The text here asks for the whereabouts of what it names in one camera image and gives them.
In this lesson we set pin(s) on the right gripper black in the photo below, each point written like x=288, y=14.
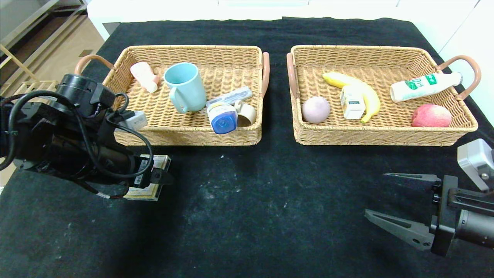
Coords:
x=442, y=216

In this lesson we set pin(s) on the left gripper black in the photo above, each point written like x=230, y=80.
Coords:
x=141, y=172

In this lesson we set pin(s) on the playing card box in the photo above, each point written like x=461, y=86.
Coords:
x=164, y=162

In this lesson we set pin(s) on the white bottle with blue cap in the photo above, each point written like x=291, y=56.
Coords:
x=224, y=123

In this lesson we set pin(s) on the teal plastic mug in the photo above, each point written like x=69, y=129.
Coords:
x=188, y=88

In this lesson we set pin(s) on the small beige cup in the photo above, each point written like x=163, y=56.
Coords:
x=247, y=111

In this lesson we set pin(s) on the yellow banana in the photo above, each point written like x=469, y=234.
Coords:
x=370, y=98

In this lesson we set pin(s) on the white juice carton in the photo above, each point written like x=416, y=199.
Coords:
x=352, y=104

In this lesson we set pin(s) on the pale pink egg-shaped ball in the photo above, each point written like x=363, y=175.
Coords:
x=315, y=110

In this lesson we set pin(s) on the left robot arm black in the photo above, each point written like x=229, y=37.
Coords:
x=50, y=143

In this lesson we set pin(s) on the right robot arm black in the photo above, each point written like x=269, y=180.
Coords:
x=476, y=229

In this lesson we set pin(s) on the red apple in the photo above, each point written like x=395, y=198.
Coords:
x=431, y=116

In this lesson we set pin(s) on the small pink bottle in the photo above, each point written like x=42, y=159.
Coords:
x=142, y=74

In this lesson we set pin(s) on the grey flat blister pack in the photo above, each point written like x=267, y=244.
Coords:
x=235, y=94

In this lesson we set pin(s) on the white milk bottle green label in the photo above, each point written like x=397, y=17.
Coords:
x=420, y=87

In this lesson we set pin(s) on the wooden slatted rack on wheels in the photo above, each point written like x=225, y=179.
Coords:
x=31, y=87

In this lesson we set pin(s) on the white table behind cloth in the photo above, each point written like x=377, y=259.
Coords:
x=231, y=11

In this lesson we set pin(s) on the left wrist grey camera box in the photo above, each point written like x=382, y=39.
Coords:
x=135, y=120

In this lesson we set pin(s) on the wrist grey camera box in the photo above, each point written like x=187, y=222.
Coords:
x=472, y=156
x=135, y=120

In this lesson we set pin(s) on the right wrist grey camera box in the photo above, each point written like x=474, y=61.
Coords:
x=472, y=156

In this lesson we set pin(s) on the grey metal shelf frame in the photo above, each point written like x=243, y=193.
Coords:
x=34, y=23

